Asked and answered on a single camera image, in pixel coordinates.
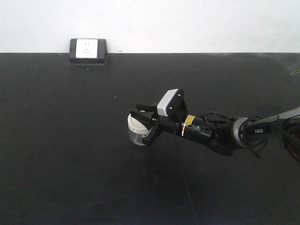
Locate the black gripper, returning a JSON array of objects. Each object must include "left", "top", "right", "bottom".
[{"left": 130, "top": 100, "right": 188, "bottom": 146}]

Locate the black white power socket box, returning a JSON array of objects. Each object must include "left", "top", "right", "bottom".
[{"left": 69, "top": 38, "right": 108, "bottom": 65}]

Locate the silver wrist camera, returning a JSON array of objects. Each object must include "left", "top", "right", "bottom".
[{"left": 157, "top": 89, "right": 184, "bottom": 117}]

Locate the glass jar with white lid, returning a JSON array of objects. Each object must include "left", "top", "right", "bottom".
[{"left": 127, "top": 114, "right": 149, "bottom": 146}]

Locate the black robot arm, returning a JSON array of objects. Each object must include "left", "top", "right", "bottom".
[{"left": 128, "top": 101, "right": 300, "bottom": 162}]

